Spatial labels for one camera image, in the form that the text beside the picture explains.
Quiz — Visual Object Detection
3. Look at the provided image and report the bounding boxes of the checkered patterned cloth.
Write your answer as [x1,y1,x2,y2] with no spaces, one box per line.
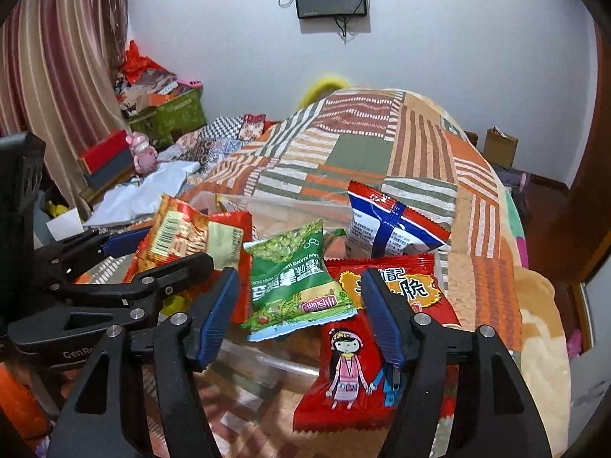
[176,114,268,173]

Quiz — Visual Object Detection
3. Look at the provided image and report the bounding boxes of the red cartoon girl packet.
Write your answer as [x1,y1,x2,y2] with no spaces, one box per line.
[292,310,460,433]

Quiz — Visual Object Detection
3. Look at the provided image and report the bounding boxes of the green storage box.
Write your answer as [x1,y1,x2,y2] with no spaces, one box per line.
[129,88,209,149]

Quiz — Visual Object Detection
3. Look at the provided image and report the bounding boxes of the cardboard box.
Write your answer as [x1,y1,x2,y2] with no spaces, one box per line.
[484,126,520,169]

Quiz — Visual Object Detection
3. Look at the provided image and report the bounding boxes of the grey purple clothes pile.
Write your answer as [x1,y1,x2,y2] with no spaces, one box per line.
[496,164,533,221]

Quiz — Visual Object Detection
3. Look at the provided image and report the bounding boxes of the black monitor cable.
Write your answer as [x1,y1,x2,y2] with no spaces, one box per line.
[333,13,360,40]

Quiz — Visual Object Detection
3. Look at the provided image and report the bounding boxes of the striped brown curtain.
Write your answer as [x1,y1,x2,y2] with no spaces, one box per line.
[0,0,140,221]

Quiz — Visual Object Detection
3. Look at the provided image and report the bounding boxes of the yellow green plush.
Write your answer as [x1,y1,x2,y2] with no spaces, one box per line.
[299,72,352,106]

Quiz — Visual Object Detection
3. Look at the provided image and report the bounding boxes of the clear plastic box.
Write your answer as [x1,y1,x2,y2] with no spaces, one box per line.
[188,190,454,421]

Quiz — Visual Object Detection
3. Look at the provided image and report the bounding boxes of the white cloth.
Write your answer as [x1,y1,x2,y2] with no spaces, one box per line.
[83,159,202,228]

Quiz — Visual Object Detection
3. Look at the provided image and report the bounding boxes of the dark grey box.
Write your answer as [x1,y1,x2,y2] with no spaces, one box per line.
[86,150,135,188]

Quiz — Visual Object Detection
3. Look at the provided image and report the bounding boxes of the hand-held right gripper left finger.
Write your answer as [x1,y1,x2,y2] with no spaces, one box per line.
[45,267,241,458]

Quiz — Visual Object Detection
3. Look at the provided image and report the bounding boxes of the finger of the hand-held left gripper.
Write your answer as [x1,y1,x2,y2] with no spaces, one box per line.
[8,252,215,342]
[33,226,154,274]

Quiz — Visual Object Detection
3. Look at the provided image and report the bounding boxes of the red plastic bag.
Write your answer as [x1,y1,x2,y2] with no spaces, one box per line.
[119,40,166,77]

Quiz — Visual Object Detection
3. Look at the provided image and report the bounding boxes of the red flat box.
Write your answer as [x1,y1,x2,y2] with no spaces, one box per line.
[78,129,133,173]

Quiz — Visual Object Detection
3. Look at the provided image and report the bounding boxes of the pink toy figure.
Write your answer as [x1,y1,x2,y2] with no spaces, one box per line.
[125,131,158,174]

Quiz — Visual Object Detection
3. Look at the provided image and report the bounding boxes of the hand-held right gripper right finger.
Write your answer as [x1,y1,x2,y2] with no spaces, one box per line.
[360,267,554,458]

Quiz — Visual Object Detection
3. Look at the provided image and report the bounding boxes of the red gold snack packet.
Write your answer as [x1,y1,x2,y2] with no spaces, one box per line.
[123,193,255,325]

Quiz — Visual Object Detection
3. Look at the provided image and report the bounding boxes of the blue white snack packet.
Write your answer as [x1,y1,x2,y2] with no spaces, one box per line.
[344,180,452,260]

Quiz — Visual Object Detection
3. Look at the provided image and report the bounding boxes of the red packet with yellow burst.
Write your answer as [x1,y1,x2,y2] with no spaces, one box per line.
[325,255,462,331]

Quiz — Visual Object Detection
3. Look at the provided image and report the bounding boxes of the white panel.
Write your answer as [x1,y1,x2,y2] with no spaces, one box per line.
[569,271,611,421]

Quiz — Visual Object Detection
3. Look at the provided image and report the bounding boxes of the green pea snack packet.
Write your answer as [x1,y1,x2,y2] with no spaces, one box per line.
[242,219,359,343]

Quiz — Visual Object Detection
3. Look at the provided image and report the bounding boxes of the patchwork striped blanket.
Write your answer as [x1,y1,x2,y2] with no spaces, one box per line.
[71,86,574,458]

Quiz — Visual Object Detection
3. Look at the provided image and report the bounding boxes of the white paper card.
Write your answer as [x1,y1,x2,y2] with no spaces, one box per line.
[46,208,85,242]

